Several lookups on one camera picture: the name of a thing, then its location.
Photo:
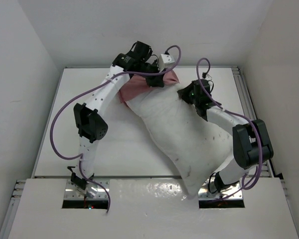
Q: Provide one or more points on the white pillow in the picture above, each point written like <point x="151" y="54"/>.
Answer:
<point x="197" y="148"/>

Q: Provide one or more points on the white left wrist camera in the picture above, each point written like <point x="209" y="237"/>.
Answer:
<point x="165" y="61"/>

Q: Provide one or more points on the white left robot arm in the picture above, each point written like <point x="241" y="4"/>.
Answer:
<point x="89" y="115"/>

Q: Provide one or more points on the white front cover board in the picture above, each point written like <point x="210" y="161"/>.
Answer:
<point x="151" y="209"/>

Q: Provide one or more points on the red pink patterned pillowcase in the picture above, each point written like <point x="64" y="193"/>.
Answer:
<point x="137" y="85"/>

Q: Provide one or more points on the aluminium frame rail left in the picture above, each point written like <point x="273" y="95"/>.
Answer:
<point x="12" y="209"/>

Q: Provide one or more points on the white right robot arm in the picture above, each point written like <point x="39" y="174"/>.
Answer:
<point x="251" y="142"/>

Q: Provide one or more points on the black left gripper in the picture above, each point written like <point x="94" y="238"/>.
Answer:
<point x="157" y="81"/>

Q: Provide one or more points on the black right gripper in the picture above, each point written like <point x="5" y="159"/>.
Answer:
<point x="185" y="93"/>

